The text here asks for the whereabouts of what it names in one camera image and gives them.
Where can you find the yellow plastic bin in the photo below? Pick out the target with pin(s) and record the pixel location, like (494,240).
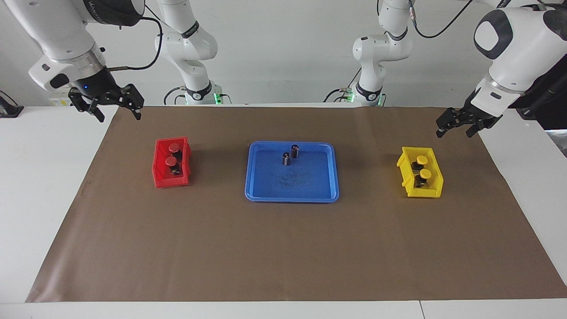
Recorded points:
(436,188)

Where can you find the blue plastic tray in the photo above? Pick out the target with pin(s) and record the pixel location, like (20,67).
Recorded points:
(310,186)

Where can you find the black tripod stand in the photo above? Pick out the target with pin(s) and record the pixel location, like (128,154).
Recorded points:
(531,110)

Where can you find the black cylindrical capacitor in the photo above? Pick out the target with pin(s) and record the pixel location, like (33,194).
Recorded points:
(286,159)
(295,151)

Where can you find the white wall socket box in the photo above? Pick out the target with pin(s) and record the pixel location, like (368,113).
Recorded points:
(71,96)

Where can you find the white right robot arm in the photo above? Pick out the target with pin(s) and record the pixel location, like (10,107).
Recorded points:
(62,35)

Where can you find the black stand foot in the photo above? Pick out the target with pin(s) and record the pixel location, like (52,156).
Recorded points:
(9,110)

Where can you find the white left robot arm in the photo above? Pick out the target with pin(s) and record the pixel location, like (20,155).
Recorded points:
(518,48)

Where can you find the black board panel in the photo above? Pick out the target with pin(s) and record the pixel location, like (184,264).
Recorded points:
(556,122)

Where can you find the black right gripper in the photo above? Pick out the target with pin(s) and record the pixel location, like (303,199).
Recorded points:
(99,88)

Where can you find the yellow push button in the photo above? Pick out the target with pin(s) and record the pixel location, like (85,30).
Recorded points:
(425,173)
(422,159)

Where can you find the brown table mat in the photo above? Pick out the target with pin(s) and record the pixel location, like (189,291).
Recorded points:
(283,248)

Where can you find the red plastic bin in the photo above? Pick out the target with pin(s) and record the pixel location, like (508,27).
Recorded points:
(161,173)

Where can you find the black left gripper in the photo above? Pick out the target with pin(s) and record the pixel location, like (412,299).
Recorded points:
(483,116)

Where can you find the red push button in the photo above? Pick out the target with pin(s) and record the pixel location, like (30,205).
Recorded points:
(171,161)
(175,147)

